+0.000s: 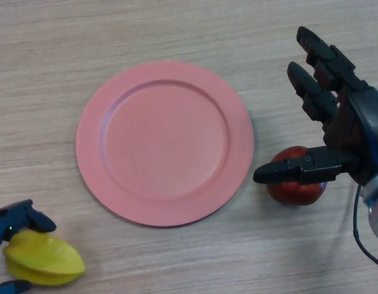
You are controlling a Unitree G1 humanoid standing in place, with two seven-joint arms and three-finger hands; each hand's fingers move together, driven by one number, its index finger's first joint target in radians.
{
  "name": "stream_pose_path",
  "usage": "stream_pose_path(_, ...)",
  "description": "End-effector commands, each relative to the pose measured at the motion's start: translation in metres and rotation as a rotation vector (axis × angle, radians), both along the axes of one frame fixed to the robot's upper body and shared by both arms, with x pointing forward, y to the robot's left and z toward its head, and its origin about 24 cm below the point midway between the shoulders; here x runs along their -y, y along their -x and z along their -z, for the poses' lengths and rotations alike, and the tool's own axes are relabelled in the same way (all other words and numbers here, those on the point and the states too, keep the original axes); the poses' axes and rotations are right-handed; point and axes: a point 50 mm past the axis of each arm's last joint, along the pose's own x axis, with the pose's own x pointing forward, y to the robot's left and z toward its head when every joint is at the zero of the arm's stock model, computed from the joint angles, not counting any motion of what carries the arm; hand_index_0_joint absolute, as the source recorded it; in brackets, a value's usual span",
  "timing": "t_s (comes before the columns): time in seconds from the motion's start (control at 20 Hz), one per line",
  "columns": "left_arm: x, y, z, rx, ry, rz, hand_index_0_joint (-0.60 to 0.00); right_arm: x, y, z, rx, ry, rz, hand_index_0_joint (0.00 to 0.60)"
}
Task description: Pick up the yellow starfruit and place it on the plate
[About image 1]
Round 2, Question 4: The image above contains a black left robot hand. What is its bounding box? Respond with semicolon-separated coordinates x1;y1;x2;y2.
0;199;57;294

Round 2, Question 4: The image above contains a yellow starfruit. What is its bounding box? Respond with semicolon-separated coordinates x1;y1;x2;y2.
2;230;86;286

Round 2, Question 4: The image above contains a pink round plate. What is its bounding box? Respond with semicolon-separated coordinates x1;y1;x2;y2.
75;60;254;227

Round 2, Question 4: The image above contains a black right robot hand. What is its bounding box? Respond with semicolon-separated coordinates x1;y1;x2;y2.
252;26;378;186

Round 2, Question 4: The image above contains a red apple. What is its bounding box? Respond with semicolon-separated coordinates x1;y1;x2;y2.
266;146;325;206

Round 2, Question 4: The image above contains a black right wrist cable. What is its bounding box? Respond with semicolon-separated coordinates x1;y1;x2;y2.
352;185;378;273

